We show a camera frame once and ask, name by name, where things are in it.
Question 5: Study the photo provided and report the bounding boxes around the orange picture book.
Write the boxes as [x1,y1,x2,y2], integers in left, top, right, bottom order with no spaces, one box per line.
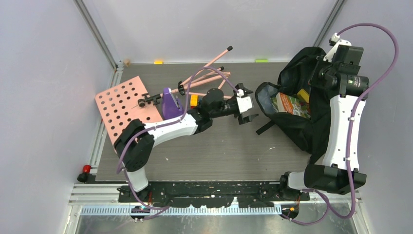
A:
[270,93,311,119]

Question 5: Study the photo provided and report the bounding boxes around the black student backpack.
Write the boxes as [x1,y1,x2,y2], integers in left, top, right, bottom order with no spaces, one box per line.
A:
[255,47,331,164]

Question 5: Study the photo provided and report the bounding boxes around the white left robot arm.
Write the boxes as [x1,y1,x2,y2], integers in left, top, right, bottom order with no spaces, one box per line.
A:
[113,83,256,202]

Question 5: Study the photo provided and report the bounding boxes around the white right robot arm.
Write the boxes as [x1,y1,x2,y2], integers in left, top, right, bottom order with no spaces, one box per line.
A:
[278,41,370,200]

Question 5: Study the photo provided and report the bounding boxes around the pink folding stand legs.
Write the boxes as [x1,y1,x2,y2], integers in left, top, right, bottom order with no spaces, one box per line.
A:
[138,45,234,109]

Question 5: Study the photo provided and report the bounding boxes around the yellow toy brick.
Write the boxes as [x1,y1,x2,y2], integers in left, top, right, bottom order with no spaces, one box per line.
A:
[189,95,198,109]

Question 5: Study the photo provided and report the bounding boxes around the purple plastic stapler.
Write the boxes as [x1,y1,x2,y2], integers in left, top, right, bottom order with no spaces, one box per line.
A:
[162,87,184,120]

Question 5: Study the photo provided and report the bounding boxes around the small wooden block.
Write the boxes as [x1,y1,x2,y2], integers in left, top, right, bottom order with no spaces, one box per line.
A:
[123,59,131,67]

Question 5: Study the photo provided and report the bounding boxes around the pink perforated stand plate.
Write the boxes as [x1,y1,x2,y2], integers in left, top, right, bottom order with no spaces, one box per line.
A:
[94,76,163,148]

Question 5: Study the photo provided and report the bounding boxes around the red black stamp toy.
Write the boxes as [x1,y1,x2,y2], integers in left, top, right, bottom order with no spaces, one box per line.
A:
[77,165,92,183]

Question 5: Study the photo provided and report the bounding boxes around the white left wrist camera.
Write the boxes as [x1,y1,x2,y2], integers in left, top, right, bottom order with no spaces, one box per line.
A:
[236,89,253,114]

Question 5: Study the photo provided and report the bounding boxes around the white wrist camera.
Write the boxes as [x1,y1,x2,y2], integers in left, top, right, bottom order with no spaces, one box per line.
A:
[236,89,253,114]
[323,33,352,63]

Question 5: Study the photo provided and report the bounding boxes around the aluminium slotted rail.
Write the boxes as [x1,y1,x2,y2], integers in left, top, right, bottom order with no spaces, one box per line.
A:
[80,204,282,215]

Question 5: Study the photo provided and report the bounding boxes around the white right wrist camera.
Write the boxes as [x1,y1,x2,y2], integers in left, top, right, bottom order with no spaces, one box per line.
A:
[323,33,352,63]

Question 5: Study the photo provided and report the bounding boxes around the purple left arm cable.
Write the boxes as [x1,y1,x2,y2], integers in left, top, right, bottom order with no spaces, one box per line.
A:
[115,66,244,221]

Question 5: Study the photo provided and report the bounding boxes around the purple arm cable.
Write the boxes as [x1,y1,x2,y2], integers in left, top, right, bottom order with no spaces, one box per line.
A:
[115,66,244,221]
[281,22,400,226]

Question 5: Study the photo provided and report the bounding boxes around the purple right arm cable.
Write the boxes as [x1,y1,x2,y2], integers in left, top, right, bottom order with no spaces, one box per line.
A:
[281,22,400,226]

